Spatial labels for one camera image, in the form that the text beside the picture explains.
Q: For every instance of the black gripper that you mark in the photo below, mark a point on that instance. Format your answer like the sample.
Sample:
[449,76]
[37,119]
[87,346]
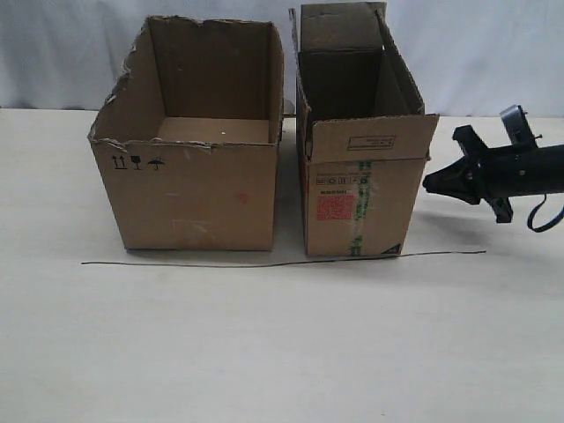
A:
[472,178]

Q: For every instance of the printed cardboard box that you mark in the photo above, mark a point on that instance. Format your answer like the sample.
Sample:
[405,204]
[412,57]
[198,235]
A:
[362,131]

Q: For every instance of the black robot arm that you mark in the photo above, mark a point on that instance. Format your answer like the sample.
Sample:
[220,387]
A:
[538,172]

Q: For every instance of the torn open cardboard box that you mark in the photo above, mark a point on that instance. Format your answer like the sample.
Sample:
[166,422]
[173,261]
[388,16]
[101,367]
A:
[187,141]

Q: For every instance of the thin dark line strip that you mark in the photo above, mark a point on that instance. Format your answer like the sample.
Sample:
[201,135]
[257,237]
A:
[248,261]

